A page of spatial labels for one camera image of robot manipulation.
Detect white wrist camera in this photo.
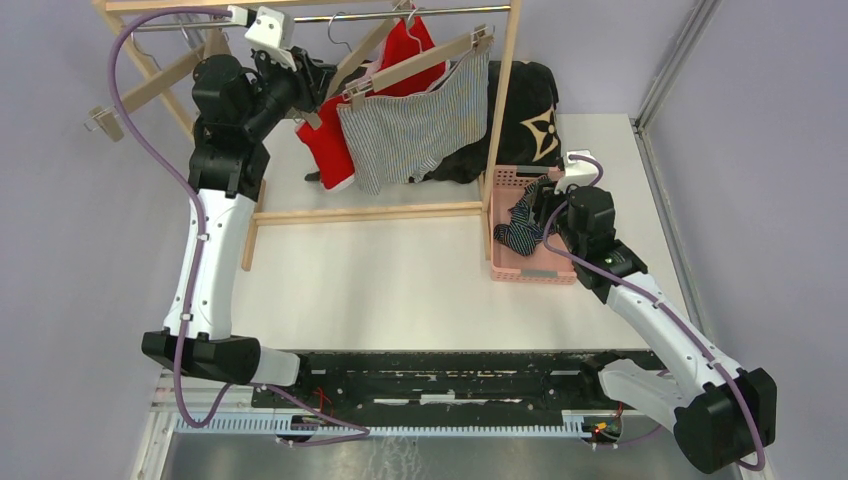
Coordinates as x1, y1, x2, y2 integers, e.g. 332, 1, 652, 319
555, 150, 604, 193
227, 5, 298, 72

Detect white slotted cable duct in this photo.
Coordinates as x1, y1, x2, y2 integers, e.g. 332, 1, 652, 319
174, 412, 592, 441

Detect grey striped underwear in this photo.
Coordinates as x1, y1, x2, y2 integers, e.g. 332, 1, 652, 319
337, 48, 490, 195

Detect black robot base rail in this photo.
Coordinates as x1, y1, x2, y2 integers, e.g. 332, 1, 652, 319
286, 351, 620, 428

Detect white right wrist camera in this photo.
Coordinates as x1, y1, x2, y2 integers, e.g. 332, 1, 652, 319
555, 150, 604, 193

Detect wooden hanger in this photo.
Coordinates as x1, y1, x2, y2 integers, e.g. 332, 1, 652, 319
339, 17, 494, 109
83, 28, 230, 142
287, 1, 412, 127

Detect navy striped underwear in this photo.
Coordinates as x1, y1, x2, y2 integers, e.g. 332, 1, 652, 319
493, 175, 554, 257

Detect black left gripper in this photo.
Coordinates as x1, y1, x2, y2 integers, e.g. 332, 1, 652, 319
242, 46, 338, 140

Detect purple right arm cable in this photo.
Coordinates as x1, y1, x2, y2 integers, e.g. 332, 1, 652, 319
543, 153, 768, 473

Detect wooden clothes rack frame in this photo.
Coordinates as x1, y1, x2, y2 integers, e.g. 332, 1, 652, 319
91, 1, 522, 271

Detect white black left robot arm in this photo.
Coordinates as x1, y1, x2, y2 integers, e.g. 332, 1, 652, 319
141, 47, 336, 407

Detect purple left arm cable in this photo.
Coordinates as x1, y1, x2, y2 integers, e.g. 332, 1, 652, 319
107, 7, 240, 431

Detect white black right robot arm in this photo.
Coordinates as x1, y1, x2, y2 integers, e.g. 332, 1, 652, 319
529, 181, 777, 474

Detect red underwear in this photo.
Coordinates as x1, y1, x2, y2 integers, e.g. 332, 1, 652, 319
296, 16, 447, 191

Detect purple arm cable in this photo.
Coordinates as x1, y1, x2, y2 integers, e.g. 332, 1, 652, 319
107, 7, 240, 431
543, 153, 768, 473

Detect metal hanging rod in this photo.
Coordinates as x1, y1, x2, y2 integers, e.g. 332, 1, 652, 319
136, 5, 512, 32

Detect pink plastic basket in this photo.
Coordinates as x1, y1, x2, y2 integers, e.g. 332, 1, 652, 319
489, 165, 577, 285

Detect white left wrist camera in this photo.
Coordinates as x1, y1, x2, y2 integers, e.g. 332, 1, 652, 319
227, 5, 298, 72

